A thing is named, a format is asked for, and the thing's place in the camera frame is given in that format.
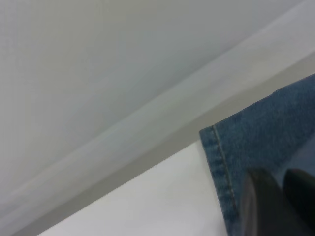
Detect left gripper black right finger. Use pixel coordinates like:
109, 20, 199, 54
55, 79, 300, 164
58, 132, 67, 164
283, 168, 315, 236

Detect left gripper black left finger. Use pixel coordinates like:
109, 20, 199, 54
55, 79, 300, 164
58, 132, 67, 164
239, 168, 296, 236

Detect blue denim shorts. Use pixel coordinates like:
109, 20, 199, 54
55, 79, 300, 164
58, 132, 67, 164
198, 73, 315, 236

